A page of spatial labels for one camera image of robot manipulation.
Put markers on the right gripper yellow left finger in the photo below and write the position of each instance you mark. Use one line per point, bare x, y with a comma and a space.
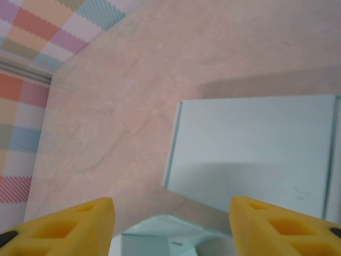
66, 232

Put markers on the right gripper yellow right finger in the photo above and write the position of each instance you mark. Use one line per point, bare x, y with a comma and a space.
282, 232

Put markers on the teal paper box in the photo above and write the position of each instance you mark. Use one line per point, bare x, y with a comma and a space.
253, 149

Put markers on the left aluminium corner post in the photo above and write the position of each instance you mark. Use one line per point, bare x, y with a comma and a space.
26, 70

